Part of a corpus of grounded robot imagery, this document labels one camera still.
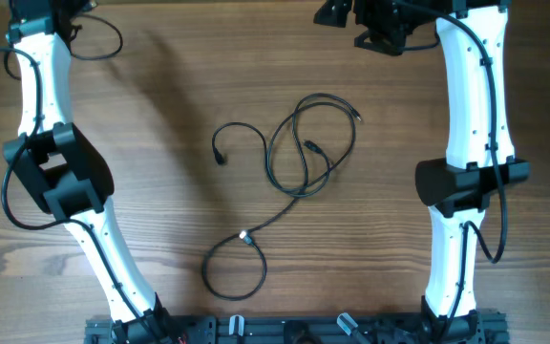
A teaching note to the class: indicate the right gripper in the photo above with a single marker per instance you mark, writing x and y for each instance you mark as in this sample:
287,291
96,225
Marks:
390,45

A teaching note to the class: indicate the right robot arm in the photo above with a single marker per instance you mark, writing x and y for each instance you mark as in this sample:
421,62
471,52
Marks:
480,161

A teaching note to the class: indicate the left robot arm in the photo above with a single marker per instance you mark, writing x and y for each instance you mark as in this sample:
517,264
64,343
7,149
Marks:
66,176

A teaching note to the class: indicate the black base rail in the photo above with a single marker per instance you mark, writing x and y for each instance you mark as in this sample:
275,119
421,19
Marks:
303,329

